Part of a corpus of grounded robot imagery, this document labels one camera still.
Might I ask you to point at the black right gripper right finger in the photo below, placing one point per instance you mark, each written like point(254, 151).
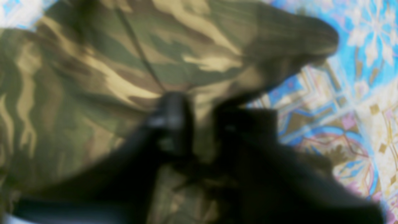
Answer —
point(275, 185)

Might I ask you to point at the patterned tile tablecloth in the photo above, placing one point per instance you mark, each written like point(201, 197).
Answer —
point(345, 108)

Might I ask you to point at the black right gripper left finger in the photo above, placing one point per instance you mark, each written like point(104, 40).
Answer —
point(118, 189)

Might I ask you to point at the camouflage T-shirt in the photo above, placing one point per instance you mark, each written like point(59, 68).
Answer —
point(74, 88)

